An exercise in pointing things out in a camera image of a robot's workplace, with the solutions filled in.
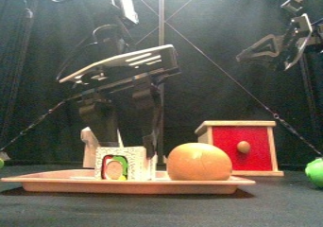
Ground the white toy sushi roll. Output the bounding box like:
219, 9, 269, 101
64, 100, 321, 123
93, 146, 156, 182

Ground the pale wooden block with holes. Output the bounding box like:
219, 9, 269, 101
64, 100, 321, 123
80, 126, 127, 169

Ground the orange toy ball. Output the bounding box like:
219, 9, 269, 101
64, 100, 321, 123
165, 142, 233, 182

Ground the pink plastic tray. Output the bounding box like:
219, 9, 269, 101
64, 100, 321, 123
0, 168, 257, 196

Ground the wooden box with red drawer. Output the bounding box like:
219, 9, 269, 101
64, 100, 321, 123
193, 120, 285, 178

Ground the green toy pea pod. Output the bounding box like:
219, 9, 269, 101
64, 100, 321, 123
304, 157, 323, 189

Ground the thin diagonal brace wire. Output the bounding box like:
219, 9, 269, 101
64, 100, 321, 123
121, 0, 323, 158
0, 0, 212, 153

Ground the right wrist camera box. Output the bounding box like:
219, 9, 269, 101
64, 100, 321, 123
279, 0, 305, 16

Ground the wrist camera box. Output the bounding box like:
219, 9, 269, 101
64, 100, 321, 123
279, 0, 305, 16
105, 0, 140, 29

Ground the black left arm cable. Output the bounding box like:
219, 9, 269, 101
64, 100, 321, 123
37, 0, 127, 80

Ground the vertical black frame pole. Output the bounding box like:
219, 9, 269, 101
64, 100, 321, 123
156, 0, 167, 166

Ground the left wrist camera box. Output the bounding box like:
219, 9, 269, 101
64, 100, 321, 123
105, 0, 140, 29

